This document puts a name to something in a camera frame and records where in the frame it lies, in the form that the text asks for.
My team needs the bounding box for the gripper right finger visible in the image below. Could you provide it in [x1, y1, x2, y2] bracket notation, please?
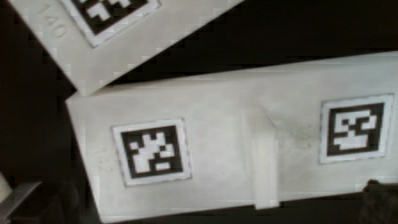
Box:
[358, 179, 398, 224]

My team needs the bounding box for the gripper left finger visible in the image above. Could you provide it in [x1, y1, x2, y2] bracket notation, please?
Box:
[0, 181, 42, 224]

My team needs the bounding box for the white cabinet door panel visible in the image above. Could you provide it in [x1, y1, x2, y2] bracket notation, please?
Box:
[67, 51, 398, 224]
[5, 0, 244, 96]

